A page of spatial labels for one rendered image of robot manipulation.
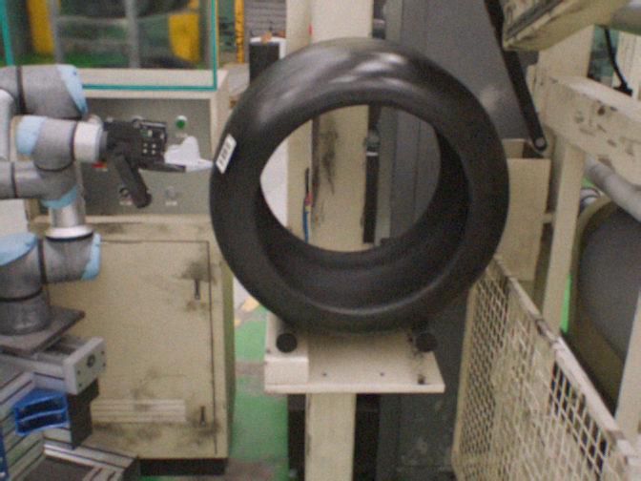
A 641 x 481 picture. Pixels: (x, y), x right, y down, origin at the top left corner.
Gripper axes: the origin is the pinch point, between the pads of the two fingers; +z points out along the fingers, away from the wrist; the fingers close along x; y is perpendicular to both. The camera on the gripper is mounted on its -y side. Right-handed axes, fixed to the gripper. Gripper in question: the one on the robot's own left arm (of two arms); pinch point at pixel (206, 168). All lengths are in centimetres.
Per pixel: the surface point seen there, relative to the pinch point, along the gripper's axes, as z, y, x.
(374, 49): 28.0, 27.5, -6.2
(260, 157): 10.4, 6.9, -12.6
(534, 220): 75, -8, 19
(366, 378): 37, -38, -8
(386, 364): 42, -38, -3
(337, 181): 28.5, -7.0, 25.9
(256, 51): -11, -61, 660
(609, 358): 117, -55, 44
